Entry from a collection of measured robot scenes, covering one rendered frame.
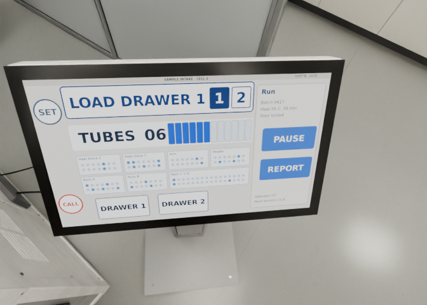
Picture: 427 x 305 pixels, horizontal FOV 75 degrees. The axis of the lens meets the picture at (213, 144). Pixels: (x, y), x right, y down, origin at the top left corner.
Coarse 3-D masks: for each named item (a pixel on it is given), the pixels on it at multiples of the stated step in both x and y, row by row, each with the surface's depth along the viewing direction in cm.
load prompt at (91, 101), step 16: (64, 96) 42; (80, 96) 42; (96, 96) 42; (112, 96) 43; (128, 96) 43; (144, 96) 43; (160, 96) 44; (176, 96) 44; (192, 96) 44; (208, 96) 45; (224, 96) 45; (240, 96) 45; (64, 112) 43; (80, 112) 43; (96, 112) 43; (112, 112) 44; (128, 112) 44; (144, 112) 44; (160, 112) 45; (176, 112) 45; (192, 112) 45; (208, 112) 46; (224, 112) 46
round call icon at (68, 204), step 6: (60, 198) 49; (66, 198) 49; (72, 198) 49; (78, 198) 49; (60, 204) 49; (66, 204) 49; (72, 204) 49; (78, 204) 50; (60, 210) 50; (66, 210) 50; (72, 210) 50; (78, 210) 50; (84, 210) 50
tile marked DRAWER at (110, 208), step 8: (96, 200) 50; (104, 200) 50; (112, 200) 50; (120, 200) 50; (128, 200) 50; (136, 200) 51; (144, 200) 51; (104, 208) 51; (112, 208) 51; (120, 208) 51; (128, 208) 51; (136, 208) 51; (144, 208) 52; (104, 216) 51; (112, 216) 51; (120, 216) 52; (128, 216) 52; (136, 216) 52; (144, 216) 52
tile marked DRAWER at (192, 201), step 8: (184, 192) 51; (192, 192) 51; (200, 192) 52; (160, 200) 51; (168, 200) 52; (176, 200) 52; (184, 200) 52; (192, 200) 52; (200, 200) 52; (160, 208) 52; (168, 208) 52; (176, 208) 52; (184, 208) 53; (192, 208) 53; (200, 208) 53; (208, 208) 53
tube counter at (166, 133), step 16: (144, 128) 45; (160, 128) 46; (176, 128) 46; (192, 128) 46; (208, 128) 47; (224, 128) 47; (240, 128) 48; (144, 144) 47; (160, 144) 47; (176, 144) 47; (192, 144) 48
